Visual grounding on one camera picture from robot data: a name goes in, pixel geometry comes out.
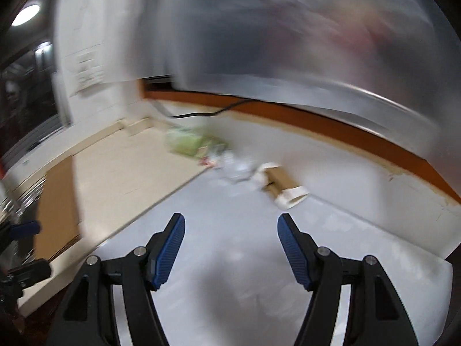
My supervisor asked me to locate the white wall notice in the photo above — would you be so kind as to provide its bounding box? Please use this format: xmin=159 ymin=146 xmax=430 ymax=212
xmin=66 ymin=51 xmax=107 ymax=97

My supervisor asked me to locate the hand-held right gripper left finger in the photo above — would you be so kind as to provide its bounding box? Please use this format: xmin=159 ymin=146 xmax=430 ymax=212
xmin=54 ymin=213 xmax=186 ymax=346

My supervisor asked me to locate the brown and white cardboard box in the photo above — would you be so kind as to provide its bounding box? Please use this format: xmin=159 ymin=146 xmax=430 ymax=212
xmin=252 ymin=162 xmax=311 ymax=210

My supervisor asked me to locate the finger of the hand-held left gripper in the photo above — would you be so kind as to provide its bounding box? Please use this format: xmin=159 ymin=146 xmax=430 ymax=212
xmin=9 ymin=221 xmax=43 ymax=240
xmin=0 ymin=259 xmax=52 ymax=289

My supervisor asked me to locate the green snack packet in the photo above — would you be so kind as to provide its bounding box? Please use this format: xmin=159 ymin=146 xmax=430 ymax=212
xmin=164 ymin=125 xmax=210 ymax=158

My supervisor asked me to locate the dark window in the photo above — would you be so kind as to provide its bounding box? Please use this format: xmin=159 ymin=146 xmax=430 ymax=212
xmin=0 ymin=40 xmax=73 ymax=168

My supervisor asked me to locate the round ceiling lamp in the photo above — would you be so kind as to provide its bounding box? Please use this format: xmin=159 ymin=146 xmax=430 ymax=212
xmin=11 ymin=3 xmax=42 ymax=28

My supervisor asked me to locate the translucent plastic bag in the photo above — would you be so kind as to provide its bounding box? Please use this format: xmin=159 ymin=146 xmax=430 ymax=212
xmin=58 ymin=0 xmax=461 ymax=160

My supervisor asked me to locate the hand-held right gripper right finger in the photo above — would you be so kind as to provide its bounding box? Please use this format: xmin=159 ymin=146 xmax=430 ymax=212
xmin=277 ymin=213 xmax=409 ymax=346

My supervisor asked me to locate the clear crumpled plastic wrapper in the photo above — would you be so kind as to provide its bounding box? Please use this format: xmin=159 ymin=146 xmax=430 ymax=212
xmin=212 ymin=147 xmax=260 ymax=185

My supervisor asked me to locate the black power cable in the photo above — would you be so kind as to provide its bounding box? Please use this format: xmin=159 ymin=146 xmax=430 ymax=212
xmin=171 ymin=97 xmax=260 ymax=119

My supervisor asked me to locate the brown cardboard sheet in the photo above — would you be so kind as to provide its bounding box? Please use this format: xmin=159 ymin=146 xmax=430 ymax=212
xmin=34 ymin=157 xmax=84 ymax=262

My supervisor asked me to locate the shiny metal rack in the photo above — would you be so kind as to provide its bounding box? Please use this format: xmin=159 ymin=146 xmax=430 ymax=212
xmin=0 ymin=173 xmax=47 ymax=226

